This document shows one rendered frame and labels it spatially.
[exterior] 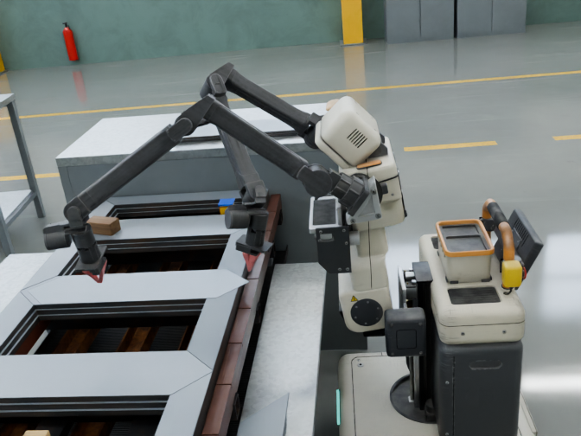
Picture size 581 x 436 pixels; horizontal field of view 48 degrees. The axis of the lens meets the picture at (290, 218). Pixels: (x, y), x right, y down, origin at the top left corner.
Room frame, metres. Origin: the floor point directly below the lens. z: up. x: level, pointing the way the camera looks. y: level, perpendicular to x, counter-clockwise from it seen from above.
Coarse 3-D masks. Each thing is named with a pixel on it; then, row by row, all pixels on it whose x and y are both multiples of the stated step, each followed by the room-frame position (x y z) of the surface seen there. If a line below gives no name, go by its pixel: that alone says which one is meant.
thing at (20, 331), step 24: (120, 216) 2.58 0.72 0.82; (96, 240) 2.26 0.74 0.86; (120, 240) 2.24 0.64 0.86; (144, 240) 2.23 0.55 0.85; (168, 240) 2.22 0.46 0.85; (192, 240) 2.20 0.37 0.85; (216, 240) 2.19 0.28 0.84; (72, 264) 2.11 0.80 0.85; (240, 288) 1.83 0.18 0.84; (48, 312) 1.81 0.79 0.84; (72, 312) 1.80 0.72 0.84; (96, 312) 1.79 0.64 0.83; (120, 312) 1.77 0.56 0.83; (144, 312) 1.76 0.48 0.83; (168, 312) 1.75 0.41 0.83; (192, 312) 1.74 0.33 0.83; (24, 336) 1.70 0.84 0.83; (216, 360) 1.43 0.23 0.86; (0, 408) 1.36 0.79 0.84; (24, 408) 1.35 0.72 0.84; (48, 408) 1.34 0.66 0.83; (72, 408) 1.33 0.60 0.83; (96, 408) 1.32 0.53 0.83; (120, 408) 1.32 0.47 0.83; (144, 408) 1.31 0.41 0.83
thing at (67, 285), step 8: (64, 280) 1.96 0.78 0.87; (72, 280) 1.95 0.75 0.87; (80, 280) 1.95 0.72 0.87; (56, 288) 1.91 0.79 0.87; (64, 288) 1.91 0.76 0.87; (72, 288) 1.90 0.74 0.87; (48, 296) 1.86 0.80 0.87; (56, 296) 1.86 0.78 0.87; (64, 296) 1.85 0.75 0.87; (48, 304) 1.81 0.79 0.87
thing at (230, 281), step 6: (228, 270) 1.91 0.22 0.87; (228, 276) 1.87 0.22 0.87; (234, 276) 1.87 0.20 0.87; (222, 282) 1.83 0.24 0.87; (228, 282) 1.83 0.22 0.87; (234, 282) 1.83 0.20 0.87; (222, 288) 1.80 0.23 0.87; (228, 288) 1.79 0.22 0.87; (234, 288) 1.79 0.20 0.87; (222, 294) 1.76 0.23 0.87
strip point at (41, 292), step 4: (52, 280) 1.97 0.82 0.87; (56, 280) 1.97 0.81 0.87; (60, 280) 1.96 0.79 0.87; (44, 284) 1.95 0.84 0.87; (48, 284) 1.95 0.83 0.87; (52, 284) 1.94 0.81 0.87; (56, 284) 1.94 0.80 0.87; (32, 288) 1.93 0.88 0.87; (36, 288) 1.93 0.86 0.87; (40, 288) 1.92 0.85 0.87; (44, 288) 1.92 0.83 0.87; (48, 288) 1.92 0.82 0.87; (52, 288) 1.91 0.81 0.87; (32, 292) 1.90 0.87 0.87; (36, 292) 1.90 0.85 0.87; (40, 292) 1.89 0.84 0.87; (44, 292) 1.89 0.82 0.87; (48, 292) 1.89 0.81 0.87; (36, 296) 1.87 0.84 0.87; (40, 296) 1.87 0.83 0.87; (44, 296) 1.87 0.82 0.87; (40, 300) 1.84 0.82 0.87; (44, 300) 1.84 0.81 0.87
